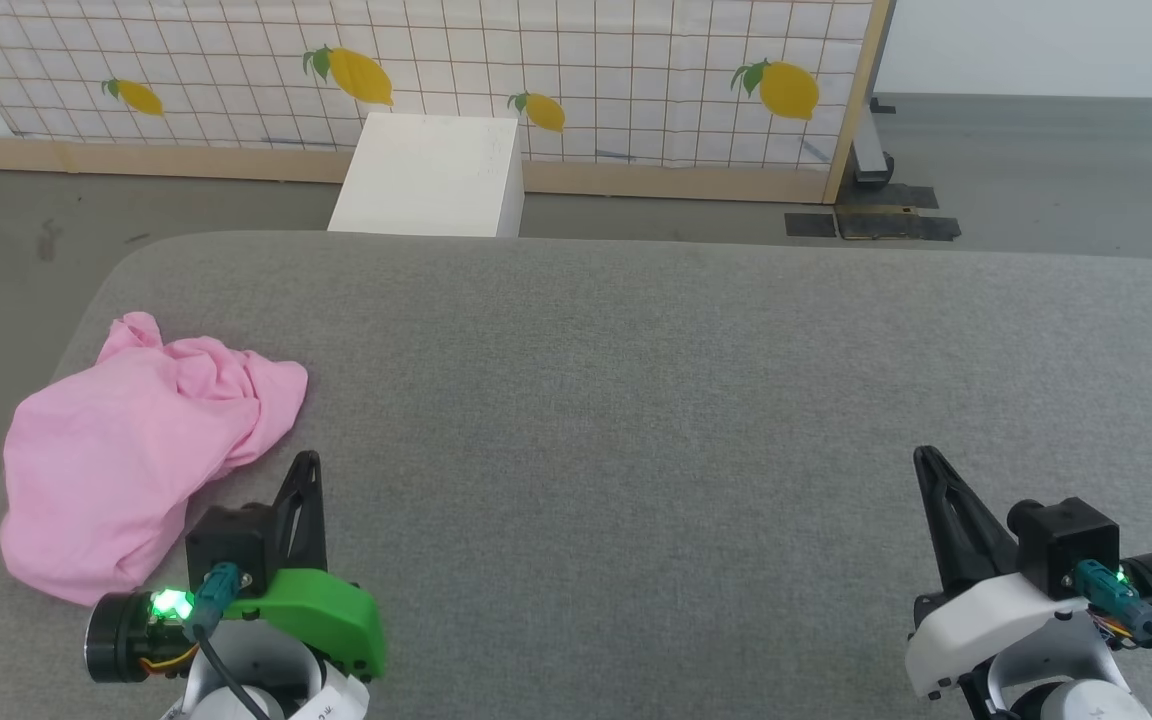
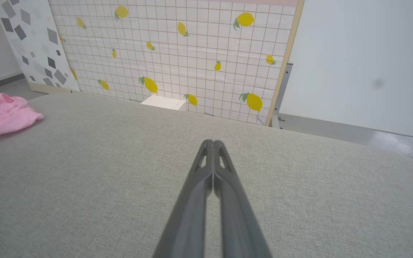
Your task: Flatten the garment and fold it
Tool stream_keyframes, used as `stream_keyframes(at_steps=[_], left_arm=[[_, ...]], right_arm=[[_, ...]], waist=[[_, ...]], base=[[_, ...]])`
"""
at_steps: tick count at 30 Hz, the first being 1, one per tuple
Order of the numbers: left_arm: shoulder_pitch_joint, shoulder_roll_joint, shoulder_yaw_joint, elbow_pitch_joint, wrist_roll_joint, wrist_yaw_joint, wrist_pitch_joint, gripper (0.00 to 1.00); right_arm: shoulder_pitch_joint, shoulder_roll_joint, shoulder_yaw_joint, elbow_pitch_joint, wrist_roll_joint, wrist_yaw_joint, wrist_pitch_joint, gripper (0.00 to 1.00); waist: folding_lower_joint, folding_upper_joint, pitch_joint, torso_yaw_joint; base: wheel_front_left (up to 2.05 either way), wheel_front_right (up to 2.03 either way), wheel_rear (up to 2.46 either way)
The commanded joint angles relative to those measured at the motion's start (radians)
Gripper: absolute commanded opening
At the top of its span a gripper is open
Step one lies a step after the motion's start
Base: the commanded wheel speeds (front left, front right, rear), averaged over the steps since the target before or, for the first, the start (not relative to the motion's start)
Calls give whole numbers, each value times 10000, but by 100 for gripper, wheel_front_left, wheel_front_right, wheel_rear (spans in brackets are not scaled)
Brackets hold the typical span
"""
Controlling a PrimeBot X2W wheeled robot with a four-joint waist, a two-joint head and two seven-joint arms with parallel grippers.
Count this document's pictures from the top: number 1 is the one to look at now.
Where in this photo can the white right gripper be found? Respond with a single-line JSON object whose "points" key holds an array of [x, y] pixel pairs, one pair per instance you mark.
{"points": [[986, 615]]}

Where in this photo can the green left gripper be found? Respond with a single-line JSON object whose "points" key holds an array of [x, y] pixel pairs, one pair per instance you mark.
{"points": [[336, 615]]}

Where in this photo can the pink cloth shorts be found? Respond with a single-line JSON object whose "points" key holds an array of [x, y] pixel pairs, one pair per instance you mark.
{"points": [[126, 460]]}

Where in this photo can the large black floor tape patch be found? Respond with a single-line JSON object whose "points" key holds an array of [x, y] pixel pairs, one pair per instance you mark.
{"points": [[896, 222]]}

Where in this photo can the small black floor tape patch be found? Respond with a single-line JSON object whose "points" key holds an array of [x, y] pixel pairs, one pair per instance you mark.
{"points": [[810, 225]]}

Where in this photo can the grey fabric sofa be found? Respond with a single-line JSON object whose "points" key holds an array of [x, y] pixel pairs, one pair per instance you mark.
{"points": [[636, 400]]}

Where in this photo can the white box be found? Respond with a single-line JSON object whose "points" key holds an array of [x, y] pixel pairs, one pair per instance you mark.
{"points": [[431, 175]]}

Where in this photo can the grey metal partition foot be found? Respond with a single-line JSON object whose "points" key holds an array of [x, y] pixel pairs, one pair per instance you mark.
{"points": [[871, 155]]}

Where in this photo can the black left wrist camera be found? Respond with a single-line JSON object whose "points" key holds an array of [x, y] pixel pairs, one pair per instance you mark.
{"points": [[231, 540]]}

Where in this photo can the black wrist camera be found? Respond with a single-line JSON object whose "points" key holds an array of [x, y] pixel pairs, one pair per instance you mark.
{"points": [[231, 540], [1066, 540]]}

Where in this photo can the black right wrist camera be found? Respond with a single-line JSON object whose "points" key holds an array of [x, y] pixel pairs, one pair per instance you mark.
{"points": [[1066, 540]]}

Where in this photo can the wooden partition frame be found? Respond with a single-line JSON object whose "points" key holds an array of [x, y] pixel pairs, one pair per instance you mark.
{"points": [[696, 180]]}

